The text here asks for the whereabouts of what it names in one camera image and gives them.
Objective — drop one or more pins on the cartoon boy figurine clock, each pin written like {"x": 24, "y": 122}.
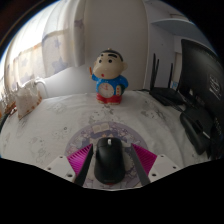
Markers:
{"x": 108, "y": 80}

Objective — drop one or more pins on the white wall shelf unit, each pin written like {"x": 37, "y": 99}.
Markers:
{"x": 180, "y": 26}

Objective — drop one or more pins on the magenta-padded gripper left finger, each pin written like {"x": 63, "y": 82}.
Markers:
{"x": 80, "y": 161}

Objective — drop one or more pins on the black computer mouse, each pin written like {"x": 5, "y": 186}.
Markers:
{"x": 109, "y": 161}

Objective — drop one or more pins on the white star-print curtain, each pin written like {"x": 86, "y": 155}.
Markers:
{"x": 50, "y": 43}

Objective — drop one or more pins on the black router with antennas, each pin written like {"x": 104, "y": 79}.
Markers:
{"x": 166, "y": 95}

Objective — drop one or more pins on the large white conch shell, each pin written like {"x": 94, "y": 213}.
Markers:
{"x": 28, "y": 100}

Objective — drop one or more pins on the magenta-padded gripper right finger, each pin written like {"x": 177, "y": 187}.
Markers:
{"x": 145, "y": 160}

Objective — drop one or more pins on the black computer monitor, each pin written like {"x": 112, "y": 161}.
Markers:
{"x": 200, "y": 73}

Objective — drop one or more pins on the round purple printed mouse pad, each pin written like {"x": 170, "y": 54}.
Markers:
{"x": 100, "y": 128}

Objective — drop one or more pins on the white printed tablecloth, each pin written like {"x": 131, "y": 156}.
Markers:
{"x": 50, "y": 130}

